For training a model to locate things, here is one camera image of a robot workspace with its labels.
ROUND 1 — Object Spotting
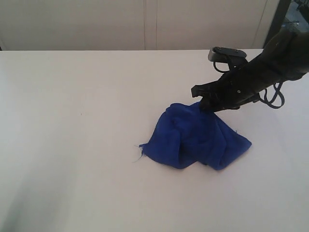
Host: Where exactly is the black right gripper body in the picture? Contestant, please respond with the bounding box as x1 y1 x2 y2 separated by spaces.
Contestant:
213 63 281 112

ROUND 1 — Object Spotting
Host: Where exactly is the blue towel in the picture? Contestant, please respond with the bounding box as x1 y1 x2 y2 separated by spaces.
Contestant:
139 102 252 171

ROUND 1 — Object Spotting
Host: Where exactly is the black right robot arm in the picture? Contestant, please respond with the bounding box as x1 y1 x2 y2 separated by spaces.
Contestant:
191 29 309 112

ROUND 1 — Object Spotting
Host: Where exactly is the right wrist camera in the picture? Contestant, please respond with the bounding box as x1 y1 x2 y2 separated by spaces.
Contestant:
208 47 247 66

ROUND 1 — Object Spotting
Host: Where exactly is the black window frame post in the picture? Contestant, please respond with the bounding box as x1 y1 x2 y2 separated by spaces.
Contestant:
263 0 291 48

